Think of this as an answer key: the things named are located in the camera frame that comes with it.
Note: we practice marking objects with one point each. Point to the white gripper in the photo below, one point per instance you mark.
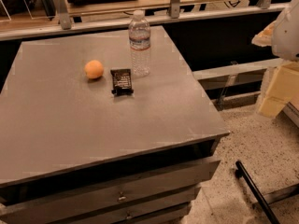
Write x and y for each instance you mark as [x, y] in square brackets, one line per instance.
[287, 34]

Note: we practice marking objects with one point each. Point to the lower drawer with knob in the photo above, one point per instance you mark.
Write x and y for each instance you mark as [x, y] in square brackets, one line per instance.
[151, 210]

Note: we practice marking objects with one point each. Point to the drawer with knob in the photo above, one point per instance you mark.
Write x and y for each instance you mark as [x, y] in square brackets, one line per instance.
[151, 210]
[110, 194]

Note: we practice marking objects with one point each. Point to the orange fruit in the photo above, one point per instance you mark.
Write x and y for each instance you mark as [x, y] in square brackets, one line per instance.
[93, 69]

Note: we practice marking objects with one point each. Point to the grey drawer cabinet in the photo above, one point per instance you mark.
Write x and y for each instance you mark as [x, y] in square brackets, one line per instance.
[59, 131]

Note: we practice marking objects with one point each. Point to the clear plastic water bottle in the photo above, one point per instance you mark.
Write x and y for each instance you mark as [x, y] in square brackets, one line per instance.
[139, 40]

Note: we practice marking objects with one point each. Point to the clear acrylic stand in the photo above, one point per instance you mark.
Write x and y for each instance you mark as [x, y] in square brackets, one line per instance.
[36, 9]

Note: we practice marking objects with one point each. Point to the black bar on floor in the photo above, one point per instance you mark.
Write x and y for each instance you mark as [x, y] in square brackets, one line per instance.
[241, 172]

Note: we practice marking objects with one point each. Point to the top drawer with knob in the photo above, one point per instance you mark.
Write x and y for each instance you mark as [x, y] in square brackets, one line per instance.
[110, 194]

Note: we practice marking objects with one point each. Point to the black snack packet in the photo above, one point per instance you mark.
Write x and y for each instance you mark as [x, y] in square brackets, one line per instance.
[121, 81]

